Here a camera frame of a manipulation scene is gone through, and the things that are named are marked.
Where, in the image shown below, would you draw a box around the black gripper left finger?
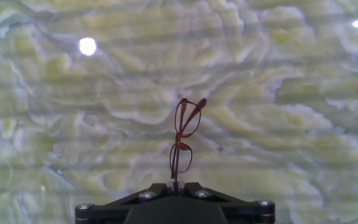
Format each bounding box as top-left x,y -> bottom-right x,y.
75,182 -> 177,224

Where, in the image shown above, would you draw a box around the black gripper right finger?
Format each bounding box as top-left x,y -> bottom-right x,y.
178,182 -> 275,224

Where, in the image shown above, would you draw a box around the red frame glasses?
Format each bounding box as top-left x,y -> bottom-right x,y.
168,98 -> 208,187

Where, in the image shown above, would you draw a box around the green marble pattern mat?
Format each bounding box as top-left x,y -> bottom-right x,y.
0,0 -> 358,224

